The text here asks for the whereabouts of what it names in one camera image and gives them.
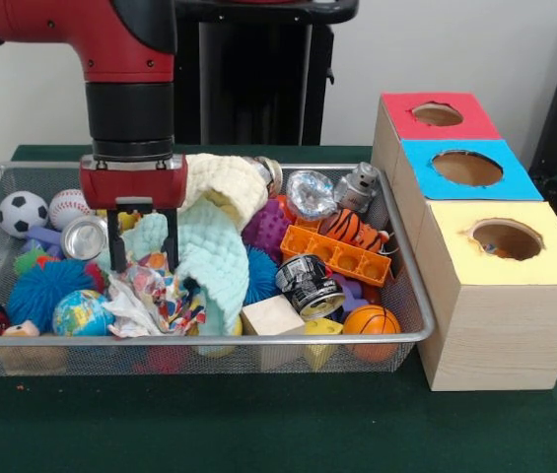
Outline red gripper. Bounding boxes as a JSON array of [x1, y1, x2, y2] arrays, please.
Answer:
[[79, 153, 189, 273]]

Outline mint green muslin cloth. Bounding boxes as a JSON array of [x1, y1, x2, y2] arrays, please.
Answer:
[[119, 201, 250, 336]]

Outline cream muslin cloth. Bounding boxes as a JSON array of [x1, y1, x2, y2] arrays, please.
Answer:
[[178, 153, 270, 233]]

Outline wooden box with three holes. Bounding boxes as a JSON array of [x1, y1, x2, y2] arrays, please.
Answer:
[[370, 91, 557, 393]]

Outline white toy baseball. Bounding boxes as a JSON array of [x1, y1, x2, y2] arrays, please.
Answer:
[[48, 188, 93, 232]]

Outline globe print ball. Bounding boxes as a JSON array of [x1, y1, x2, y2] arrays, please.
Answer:
[[52, 289, 115, 338]]

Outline blue spiky rubber ball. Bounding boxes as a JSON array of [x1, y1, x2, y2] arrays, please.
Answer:
[[6, 259, 100, 334]]

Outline black and white soccer ball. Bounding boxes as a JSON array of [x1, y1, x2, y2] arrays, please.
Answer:
[[0, 190, 50, 240]]

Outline crushed black drink can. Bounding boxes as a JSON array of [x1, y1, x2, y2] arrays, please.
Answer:
[[275, 253, 347, 321]]

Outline orange toy building block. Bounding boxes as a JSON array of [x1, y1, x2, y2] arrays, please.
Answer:
[[280, 225, 391, 289]]

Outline tiger plush toy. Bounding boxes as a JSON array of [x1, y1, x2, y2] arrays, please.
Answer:
[[317, 207, 390, 253]]

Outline dark green tablecloth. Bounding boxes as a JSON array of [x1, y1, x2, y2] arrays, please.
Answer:
[[0, 144, 557, 473]]

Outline orange toy basketball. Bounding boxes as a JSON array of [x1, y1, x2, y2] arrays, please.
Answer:
[[341, 304, 402, 364]]

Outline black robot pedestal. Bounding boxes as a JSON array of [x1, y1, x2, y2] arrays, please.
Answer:
[[174, 0, 359, 146]]

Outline silver wire mesh bin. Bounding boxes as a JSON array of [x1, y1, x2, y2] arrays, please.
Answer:
[[0, 161, 437, 379]]

